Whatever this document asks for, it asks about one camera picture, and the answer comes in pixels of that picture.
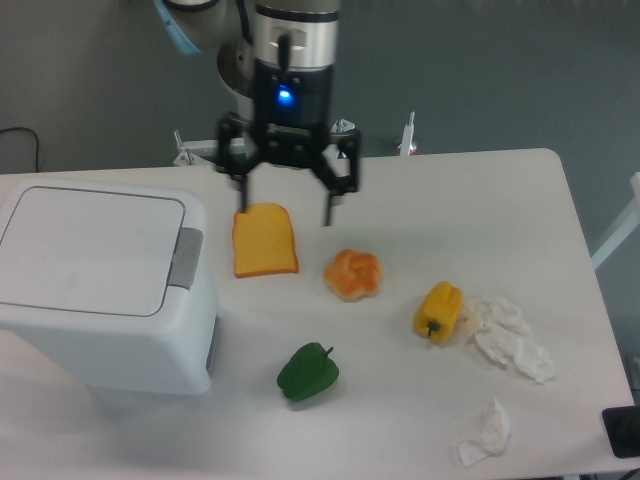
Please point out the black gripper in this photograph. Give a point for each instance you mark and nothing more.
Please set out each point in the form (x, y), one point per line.
(295, 120)

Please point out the white trash can lid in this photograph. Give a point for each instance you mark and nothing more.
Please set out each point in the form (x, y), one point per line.
(88, 251)

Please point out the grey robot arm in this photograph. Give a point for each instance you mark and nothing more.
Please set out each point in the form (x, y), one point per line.
(279, 57)

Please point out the white trash can body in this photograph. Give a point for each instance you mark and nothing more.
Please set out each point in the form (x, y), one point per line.
(168, 352)

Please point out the orange toast slice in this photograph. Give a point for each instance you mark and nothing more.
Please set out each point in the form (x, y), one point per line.
(263, 242)

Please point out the knotted bread roll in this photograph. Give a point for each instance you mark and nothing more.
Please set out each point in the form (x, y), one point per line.
(353, 275)

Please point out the yellow bell pepper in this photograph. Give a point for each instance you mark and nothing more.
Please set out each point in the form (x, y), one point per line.
(437, 315)

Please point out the green bell pepper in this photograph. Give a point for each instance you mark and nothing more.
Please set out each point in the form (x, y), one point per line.
(308, 372)

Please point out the large crumpled white tissue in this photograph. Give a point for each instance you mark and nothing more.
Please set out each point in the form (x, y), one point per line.
(499, 330)

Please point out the small crumpled white tissue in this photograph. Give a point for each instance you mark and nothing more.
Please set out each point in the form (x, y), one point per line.
(489, 436)

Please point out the black device at edge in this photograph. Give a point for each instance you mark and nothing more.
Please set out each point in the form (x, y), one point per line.
(622, 428)

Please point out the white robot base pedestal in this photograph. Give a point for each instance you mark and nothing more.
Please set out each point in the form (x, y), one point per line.
(235, 68)

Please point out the white stand foot post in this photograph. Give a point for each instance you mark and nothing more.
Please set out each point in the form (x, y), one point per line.
(408, 145)

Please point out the white frame leg right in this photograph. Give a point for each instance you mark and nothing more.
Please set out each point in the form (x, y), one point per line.
(624, 224)

